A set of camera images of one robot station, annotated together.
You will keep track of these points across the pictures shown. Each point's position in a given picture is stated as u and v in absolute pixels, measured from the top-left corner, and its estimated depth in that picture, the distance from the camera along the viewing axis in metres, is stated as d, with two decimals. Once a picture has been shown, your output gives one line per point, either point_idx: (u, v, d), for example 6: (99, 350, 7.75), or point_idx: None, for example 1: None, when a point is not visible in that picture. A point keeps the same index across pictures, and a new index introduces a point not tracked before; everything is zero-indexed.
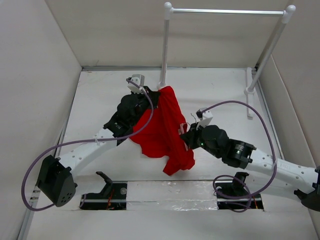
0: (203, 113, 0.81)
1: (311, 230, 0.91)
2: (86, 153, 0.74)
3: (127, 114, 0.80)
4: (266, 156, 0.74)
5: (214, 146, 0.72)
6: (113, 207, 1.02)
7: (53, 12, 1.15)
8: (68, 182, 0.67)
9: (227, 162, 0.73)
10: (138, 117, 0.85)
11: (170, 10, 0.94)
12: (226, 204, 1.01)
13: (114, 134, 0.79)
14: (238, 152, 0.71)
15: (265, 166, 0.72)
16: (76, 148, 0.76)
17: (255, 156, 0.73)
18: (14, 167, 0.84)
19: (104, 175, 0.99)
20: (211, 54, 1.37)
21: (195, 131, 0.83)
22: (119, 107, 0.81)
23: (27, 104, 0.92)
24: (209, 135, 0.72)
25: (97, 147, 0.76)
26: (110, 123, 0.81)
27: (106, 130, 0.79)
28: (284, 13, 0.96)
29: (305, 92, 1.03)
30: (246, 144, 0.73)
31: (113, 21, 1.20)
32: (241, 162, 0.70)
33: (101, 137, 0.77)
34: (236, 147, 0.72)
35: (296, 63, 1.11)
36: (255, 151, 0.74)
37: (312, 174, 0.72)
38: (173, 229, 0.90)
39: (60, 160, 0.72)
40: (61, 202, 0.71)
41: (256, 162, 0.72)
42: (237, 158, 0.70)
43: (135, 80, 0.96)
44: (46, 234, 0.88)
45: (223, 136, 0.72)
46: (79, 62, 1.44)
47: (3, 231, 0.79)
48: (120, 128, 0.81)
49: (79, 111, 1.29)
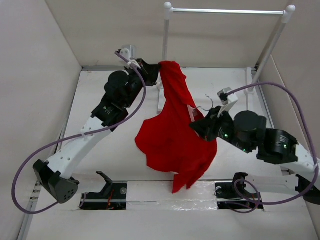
0: (229, 96, 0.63)
1: (311, 230, 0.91)
2: (75, 152, 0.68)
3: (117, 95, 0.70)
4: (307, 154, 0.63)
5: (251, 138, 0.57)
6: (113, 207, 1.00)
7: (53, 11, 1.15)
8: (62, 185, 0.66)
9: (264, 158, 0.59)
10: (132, 97, 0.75)
11: (170, 10, 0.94)
12: (225, 205, 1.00)
13: (104, 123, 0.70)
14: (283, 146, 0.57)
15: (307, 166, 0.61)
16: (64, 148, 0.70)
17: (299, 153, 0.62)
18: (14, 167, 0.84)
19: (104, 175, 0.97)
20: (211, 54, 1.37)
21: (217, 119, 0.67)
22: (106, 88, 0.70)
23: (28, 105, 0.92)
24: (246, 124, 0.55)
25: (85, 143, 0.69)
26: (99, 108, 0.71)
27: (94, 119, 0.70)
28: (284, 13, 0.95)
29: (305, 92, 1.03)
30: (287, 134, 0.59)
31: (113, 21, 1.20)
32: (284, 158, 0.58)
33: (89, 129, 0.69)
34: (278, 139, 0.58)
35: (296, 63, 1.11)
36: (298, 146, 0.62)
37: None
38: (173, 229, 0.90)
39: (49, 164, 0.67)
40: (66, 198, 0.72)
41: (300, 161, 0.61)
42: (280, 153, 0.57)
43: (124, 52, 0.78)
44: (46, 234, 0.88)
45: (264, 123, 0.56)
46: (79, 62, 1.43)
47: (3, 231, 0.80)
48: (110, 113, 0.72)
49: (79, 111, 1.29)
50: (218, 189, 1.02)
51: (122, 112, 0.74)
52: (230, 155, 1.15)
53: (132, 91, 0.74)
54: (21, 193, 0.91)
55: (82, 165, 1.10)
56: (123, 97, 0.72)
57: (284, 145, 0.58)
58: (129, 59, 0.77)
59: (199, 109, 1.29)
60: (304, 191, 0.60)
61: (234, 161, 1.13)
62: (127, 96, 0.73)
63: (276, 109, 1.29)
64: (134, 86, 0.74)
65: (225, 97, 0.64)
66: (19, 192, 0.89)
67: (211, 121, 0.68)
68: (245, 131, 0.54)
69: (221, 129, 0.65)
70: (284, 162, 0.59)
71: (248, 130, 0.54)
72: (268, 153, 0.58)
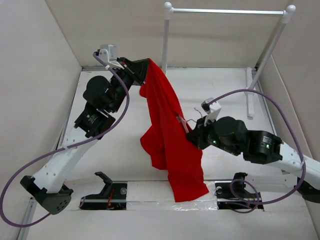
0: (210, 105, 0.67)
1: (311, 230, 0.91)
2: (60, 167, 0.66)
3: (98, 103, 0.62)
4: (293, 151, 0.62)
5: (232, 141, 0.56)
6: (113, 207, 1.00)
7: (53, 11, 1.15)
8: (50, 200, 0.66)
9: (251, 159, 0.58)
10: (117, 102, 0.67)
11: (170, 10, 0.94)
12: (225, 205, 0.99)
13: (88, 133, 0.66)
14: (266, 146, 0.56)
15: (293, 164, 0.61)
16: (48, 163, 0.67)
17: (285, 151, 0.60)
18: (14, 167, 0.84)
19: (103, 175, 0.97)
20: (211, 54, 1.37)
21: (203, 128, 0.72)
22: (85, 96, 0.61)
23: (28, 104, 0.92)
24: (223, 128, 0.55)
25: (69, 156, 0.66)
26: (82, 116, 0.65)
27: (77, 130, 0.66)
28: (284, 13, 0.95)
29: (305, 92, 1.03)
30: (270, 133, 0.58)
31: (113, 21, 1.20)
32: (268, 158, 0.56)
33: (73, 141, 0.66)
34: (259, 140, 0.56)
35: (296, 63, 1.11)
36: (284, 144, 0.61)
37: None
38: (173, 229, 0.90)
39: (35, 180, 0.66)
40: (59, 209, 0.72)
41: (285, 160, 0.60)
42: (263, 153, 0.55)
43: (102, 53, 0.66)
44: (47, 234, 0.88)
45: (242, 126, 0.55)
46: (79, 62, 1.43)
47: (3, 231, 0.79)
48: (94, 122, 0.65)
49: (79, 111, 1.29)
50: (218, 189, 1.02)
51: (107, 119, 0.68)
52: (230, 155, 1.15)
53: (116, 97, 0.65)
54: (21, 192, 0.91)
55: (82, 164, 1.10)
56: (106, 104, 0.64)
57: (266, 145, 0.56)
58: (107, 62, 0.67)
59: (199, 109, 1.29)
60: (295, 189, 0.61)
61: (235, 161, 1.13)
62: (111, 102, 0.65)
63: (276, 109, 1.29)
64: (119, 91, 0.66)
65: (206, 106, 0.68)
66: (19, 192, 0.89)
67: (199, 129, 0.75)
68: (225, 136, 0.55)
69: (209, 135, 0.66)
70: (269, 161, 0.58)
71: (225, 134, 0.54)
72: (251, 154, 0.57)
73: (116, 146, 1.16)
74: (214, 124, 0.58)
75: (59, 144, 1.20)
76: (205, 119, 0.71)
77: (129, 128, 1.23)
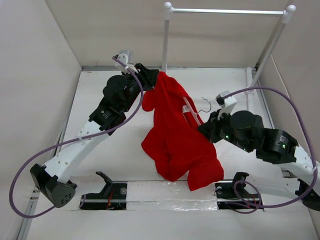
0: (225, 100, 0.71)
1: (311, 230, 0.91)
2: (73, 156, 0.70)
3: (115, 99, 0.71)
4: (306, 156, 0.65)
5: (247, 135, 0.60)
6: (113, 207, 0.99)
7: (53, 11, 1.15)
8: (59, 189, 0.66)
9: (263, 157, 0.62)
10: (129, 101, 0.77)
11: (170, 10, 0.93)
12: (225, 204, 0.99)
13: (102, 127, 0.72)
14: (282, 146, 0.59)
15: (306, 168, 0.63)
16: (61, 151, 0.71)
17: (299, 154, 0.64)
18: (14, 167, 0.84)
19: (104, 175, 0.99)
20: (211, 54, 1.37)
21: (217, 121, 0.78)
22: (105, 93, 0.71)
23: (28, 104, 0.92)
24: (242, 122, 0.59)
25: (82, 147, 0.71)
26: (97, 112, 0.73)
27: (91, 123, 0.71)
28: (284, 13, 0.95)
29: (306, 92, 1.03)
30: (286, 133, 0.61)
31: (113, 20, 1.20)
32: (282, 157, 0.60)
33: (86, 133, 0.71)
34: (277, 138, 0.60)
35: (296, 62, 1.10)
36: (298, 147, 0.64)
37: None
38: (173, 228, 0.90)
39: (46, 168, 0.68)
40: (62, 203, 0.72)
41: (298, 164, 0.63)
42: (278, 152, 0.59)
43: (121, 57, 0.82)
44: (47, 233, 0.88)
45: (260, 122, 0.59)
46: (79, 62, 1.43)
47: (3, 231, 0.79)
48: (108, 117, 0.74)
49: (79, 111, 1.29)
50: (218, 189, 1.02)
51: (119, 116, 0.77)
52: (231, 155, 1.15)
53: (129, 96, 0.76)
54: (21, 192, 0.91)
55: (83, 165, 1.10)
56: (121, 101, 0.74)
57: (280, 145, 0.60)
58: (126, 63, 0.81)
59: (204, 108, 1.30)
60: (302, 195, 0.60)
61: (234, 161, 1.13)
62: (125, 100, 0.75)
63: (276, 109, 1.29)
64: (132, 90, 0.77)
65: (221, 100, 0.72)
66: (19, 192, 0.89)
67: (213, 123, 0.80)
68: (241, 129, 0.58)
69: (222, 130, 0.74)
70: (282, 161, 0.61)
71: (243, 127, 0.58)
72: (267, 151, 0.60)
73: (116, 146, 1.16)
74: (231, 116, 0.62)
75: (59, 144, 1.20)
76: (219, 113, 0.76)
77: (129, 128, 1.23)
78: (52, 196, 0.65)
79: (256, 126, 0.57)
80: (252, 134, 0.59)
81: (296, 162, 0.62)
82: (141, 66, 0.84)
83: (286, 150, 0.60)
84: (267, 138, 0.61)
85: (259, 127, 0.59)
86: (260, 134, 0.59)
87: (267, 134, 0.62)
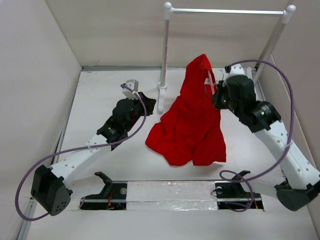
0: (232, 67, 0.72)
1: (311, 230, 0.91)
2: (79, 161, 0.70)
3: (122, 120, 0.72)
4: (285, 133, 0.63)
5: (235, 95, 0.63)
6: (113, 207, 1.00)
7: (53, 11, 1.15)
8: (60, 193, 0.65)
9: (242, 119, 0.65)
10: (133, 122, 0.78)
11: (170, 10, 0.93)
12: (225, 204, 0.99)
13: (108, 140, 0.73)
14: (261, 113, 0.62)
15: (277, 142, 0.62)
16: (68, 156, 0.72)
17: (276, 128, 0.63)
18: (14, 166, 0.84)
19: (103, 175, 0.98)
20: (212, 54, 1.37)
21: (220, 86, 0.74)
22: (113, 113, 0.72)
23: (28, 104, 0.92)
24: (234, 80, 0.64)
25: (90, 154, 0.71)
26: (104, 127, 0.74)
27: (99, 136, 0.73)
28: (284, 13, 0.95)
29: (306, 92, 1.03)
30: (272, 107, 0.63)
31: (113, 20, 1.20)
32: (256, 124, 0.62)
33: (94, 143, 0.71)
34: (261, 107, 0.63)
35: (296, 62, 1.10)
36: (278, 122, 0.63)
37: (315, 176, 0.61)
38: (173, 228, 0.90)
39: (52, 170, 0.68)
40: (56, 211, 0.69)
41: (271, 134, 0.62)
42: (255, 116, 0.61)
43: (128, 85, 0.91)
44: (47, 233, 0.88)
45: (251, 84, 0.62)
46: (79, 62, 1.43)
47: (3, 231, 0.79)
48: (114, 133, 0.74)
49: (79, 111, 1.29)
50: (218, 189, 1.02)
51: (124, 133, 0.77)
52: (231, 155, 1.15)
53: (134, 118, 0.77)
54: (21, 192, 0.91)
55: None
56: (127, 121, 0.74)
57: (261, 113, 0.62)
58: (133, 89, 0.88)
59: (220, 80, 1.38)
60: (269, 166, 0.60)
61: (234, 161, 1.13)
62: (130, 121, 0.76)
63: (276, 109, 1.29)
64: (137, 112, 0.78)
65: (229, 67, 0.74)
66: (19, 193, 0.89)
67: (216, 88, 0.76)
68: (231, 85, 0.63)
69: (222, 96, 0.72)
70: (256, 128, 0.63)
71: (232, 84, 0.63)
72: (247, 113, 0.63)
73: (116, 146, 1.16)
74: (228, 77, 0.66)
75: (59, 144, 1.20)
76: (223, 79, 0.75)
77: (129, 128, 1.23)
78: (51, 199, 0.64)
79: (245, 85, 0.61)
80: (239, 95, 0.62)
81: (269, 131, 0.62)
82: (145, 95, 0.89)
83: (266, 118, 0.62)
84: (252, 104, 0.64)
85: (248, 90, 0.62)
86: (247, 97, 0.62)
87: (255, 102, 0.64)
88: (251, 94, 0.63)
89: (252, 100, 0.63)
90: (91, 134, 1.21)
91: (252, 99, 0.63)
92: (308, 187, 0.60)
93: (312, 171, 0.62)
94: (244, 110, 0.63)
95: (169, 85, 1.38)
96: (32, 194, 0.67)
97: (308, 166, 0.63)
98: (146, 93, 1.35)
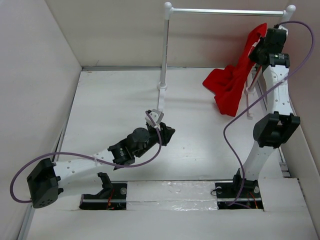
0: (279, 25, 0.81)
1: (311, 229, 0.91)
2: (81, 169, 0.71)
3: (134, 147, 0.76)
4: (285, 74, 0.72)
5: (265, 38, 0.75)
6: (113, 207, 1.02)
7: (53, 11, 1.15)
8: (52, 191, 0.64)
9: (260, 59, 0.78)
10: (144, 150, 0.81)
11: (170, 10, 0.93)
12: (225, 204, 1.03)
13: (115, 160, 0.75)
14: (275, 56, 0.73)
15: (274, 77, 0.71)
16: (74, 160, 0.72)
17: (279, 68, 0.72)
18: (13, 167, 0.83)
19: (105, 178, 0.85)
20: (212, 54, 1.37)
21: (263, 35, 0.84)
22: (129, 137, 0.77)
23: (27, 105, 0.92)
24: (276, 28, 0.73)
25: (93, 166, 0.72)
26: (116, 146, 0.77)
27: (109, 152, 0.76)
28: (283, 13, 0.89)
29: (308, 90, 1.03)
30: (287, 56, 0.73)
31: (113, 20, 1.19)
32: (266, 64, 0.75)
33: (101, 158, 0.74)
34: (279, 53, 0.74)
35: (298, 60, 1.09)
36: (284, 67, 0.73)
37: (284, 110, 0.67)
38: (173, 229, 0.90)
39: (55, 166, 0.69)
40: (39, 205, 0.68)
41: (272, 69, 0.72)
42: (269, 57, 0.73)
43: (153, 114, 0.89)
44: (46, 233, 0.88)
45: (283, 34, 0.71)
46: (79, 62, 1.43)
47: (3, 231, 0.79)
48: (123, 156, 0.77)
49: (79, 111, 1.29)
50: (218, 189, 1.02)
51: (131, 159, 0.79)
52: (230, 155, 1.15)
53: (147, 146, 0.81)
54: (21, 192, 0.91)
55: None
56: (138, 149, 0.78)
57: (275, 55, 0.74)
58: (156, 122, 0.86)
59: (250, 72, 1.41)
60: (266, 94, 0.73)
61: (234, 161, 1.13)
62: (143, 149, 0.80)
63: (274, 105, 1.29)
64: (149, 141, 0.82)
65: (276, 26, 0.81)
66: (18, 192, 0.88)
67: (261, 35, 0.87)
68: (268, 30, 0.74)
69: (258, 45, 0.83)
70: (265, 67, 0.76)
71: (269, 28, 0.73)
72: (265, 53, 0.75)
73: None
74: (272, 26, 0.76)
75: (59, 143, 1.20)
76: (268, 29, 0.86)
77: (130, 128, 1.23)
78: (40, 193, 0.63)
79: (276, 32, 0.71)
80: (268, 39, 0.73)
81: (272, 67, 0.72)
82: (164, 125, 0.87)
83: (278, 60, 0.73)
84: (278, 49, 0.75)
85: (278, 39, 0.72)
86: (274, 43, 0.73)
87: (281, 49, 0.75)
88: (278, 43, 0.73)
89: (276, 48, 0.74)
90: (91, 134, 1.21)
91: (277, 47, 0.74)
92: (274, 112, 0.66)
93: (286, 107, 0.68)
94: (266, 51, 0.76)
95: (169, 85, 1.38)
96: (28, 179, 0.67)
97: (285, 103, 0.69)
98: (146, 93, 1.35)
